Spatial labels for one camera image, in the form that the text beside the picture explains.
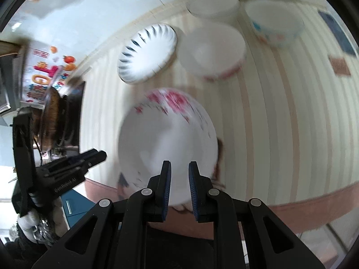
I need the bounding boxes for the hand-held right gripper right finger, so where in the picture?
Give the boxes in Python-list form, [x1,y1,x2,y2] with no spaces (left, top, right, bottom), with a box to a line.
[188,161,326,269]

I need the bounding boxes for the small brown card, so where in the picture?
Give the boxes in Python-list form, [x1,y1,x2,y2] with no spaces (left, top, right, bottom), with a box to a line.
[328,57,351,76]

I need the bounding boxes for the striped pink cat tablecloth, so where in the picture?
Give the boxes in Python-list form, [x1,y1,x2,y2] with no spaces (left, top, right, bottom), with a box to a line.
[79,0,359,243]

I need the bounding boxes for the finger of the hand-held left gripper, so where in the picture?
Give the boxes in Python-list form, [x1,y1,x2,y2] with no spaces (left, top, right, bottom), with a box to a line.
[81,150,108,172]
[45,149,99,175]

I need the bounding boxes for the white plate blue striped rim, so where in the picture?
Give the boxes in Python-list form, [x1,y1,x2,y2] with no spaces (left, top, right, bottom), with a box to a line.
[117,23,178,84]

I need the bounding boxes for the white plate red floral print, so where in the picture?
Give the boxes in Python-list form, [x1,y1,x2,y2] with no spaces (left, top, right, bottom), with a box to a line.
[118,88,220,206]

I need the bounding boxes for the dark frying pan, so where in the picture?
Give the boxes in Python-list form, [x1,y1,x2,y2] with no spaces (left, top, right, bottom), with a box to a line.
[42,88,67,152]

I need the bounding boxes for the white bowl blue rim pattern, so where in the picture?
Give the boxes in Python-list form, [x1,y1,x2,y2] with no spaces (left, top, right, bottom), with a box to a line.
[243,0,305,49]

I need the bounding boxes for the blue smartphone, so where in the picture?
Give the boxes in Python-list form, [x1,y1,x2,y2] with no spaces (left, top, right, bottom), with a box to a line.
[318,10,357,56]

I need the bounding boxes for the colourful wall stickers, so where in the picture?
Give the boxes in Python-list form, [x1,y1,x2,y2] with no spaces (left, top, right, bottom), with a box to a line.
[22,44,78,105]

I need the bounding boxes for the black gas stove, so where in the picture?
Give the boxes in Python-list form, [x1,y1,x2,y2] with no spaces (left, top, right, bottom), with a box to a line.
[59,81,86,150]

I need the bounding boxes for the white bowl red floral print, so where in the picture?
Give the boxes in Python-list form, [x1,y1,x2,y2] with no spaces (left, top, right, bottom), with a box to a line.
[179,24,247,81]

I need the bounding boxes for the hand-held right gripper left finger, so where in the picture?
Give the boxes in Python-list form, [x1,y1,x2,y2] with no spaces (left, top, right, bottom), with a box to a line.
[31,160,172,269]

